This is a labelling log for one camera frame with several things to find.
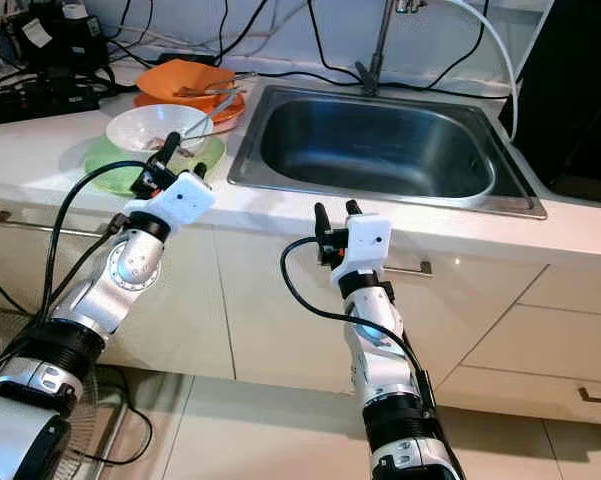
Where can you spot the white bowl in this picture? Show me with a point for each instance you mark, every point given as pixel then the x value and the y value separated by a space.
pixel 140 125

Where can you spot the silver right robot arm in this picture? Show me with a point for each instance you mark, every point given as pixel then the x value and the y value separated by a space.
pixel 375 350

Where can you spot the white kitchen cabinet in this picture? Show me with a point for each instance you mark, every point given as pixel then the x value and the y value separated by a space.
pixel 240 300

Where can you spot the green plate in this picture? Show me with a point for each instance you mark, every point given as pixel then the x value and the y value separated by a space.
pixel 105 165

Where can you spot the metal spoon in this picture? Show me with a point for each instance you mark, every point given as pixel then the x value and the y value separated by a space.
pixel 218 112

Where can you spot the stainless steel sink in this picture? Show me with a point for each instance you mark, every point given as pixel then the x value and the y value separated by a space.
pixel 370 150

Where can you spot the metal fork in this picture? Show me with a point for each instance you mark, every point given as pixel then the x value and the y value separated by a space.
pixel 205 90

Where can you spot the orange bowl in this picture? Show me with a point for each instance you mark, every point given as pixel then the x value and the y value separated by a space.
pixel 175 78

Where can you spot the small black charger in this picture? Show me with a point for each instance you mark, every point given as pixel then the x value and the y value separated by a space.
pixel 180 57

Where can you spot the black power strip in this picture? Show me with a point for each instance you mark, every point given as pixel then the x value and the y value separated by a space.
pixel 40 100

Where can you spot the black power adapter box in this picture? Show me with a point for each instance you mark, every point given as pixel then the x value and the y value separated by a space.
pixel 50 35

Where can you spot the metal faucet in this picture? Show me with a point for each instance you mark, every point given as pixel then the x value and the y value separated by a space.
pixel 380 40

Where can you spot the black appliance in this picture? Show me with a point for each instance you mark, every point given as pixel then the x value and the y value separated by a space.
pixel 580 90

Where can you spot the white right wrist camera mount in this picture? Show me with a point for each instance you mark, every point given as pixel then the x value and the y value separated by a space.
pixel 365 245

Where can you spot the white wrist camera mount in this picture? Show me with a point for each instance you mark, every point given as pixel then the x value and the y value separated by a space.
pixel 365 245
pixel 185 200

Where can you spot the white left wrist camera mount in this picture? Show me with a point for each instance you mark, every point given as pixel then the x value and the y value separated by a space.
pixel 185 200

